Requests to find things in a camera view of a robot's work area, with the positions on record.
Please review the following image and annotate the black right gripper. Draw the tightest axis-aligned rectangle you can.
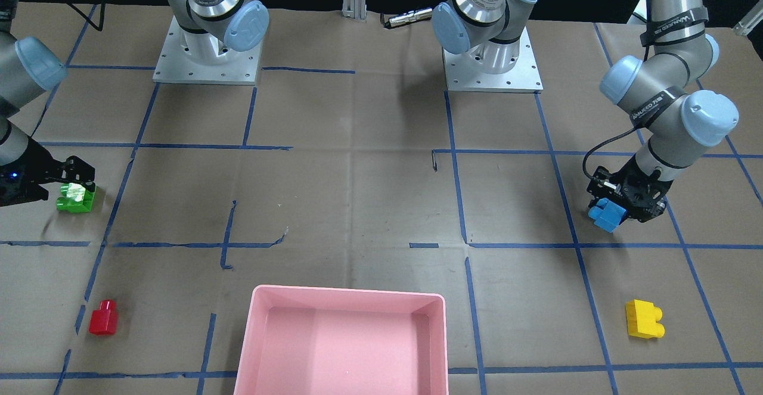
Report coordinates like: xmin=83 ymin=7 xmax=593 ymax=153
xmin=1 ymin=140 xmax=96 ymax=207

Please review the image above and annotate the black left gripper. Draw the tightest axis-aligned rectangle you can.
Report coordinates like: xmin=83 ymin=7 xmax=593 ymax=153
xmin=588 ymin=160 xmax=673 ymax=222

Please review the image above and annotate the green toy block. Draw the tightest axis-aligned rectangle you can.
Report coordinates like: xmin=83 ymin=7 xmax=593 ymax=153
xmin=55 ymin=183 xmax=97 ymax=213

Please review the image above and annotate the blue toy block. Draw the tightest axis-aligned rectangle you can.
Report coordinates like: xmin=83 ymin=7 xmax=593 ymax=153
xmin=588 ymin=198 xmax=627 ymax=233

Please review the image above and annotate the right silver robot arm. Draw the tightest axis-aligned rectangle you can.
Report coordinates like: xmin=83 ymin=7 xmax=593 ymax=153
xmin=1 ymin=0 xmax=269 ymax=207

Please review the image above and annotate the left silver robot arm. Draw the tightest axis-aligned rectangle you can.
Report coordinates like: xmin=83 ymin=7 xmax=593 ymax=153
xmin=432 ymin=0 xmax=739 ymax=232

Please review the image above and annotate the pink plastic box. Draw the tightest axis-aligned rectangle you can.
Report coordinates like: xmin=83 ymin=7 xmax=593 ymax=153
xmin=234 ymin=285 xmax=449 ymax=394

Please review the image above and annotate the yellow toy block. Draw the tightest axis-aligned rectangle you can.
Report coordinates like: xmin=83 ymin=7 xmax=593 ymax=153
xmin=626 ymin=299 xmax=665 ymax=339

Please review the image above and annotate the red toy block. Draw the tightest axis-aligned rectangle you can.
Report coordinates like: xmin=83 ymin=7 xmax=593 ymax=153
xmin=88 ymin=299 xmax=119 ymax=336

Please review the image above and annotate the brown paper table cover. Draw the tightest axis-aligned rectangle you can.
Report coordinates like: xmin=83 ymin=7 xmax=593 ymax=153
xmin=1 ymin=2 xmax=762 ymax=394

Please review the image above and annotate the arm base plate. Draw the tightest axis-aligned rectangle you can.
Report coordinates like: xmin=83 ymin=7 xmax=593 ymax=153
xmin=153 ymin=18 xmax=264 ymax=86
xmin=442 ymin=29 xmax=544 ymax=93

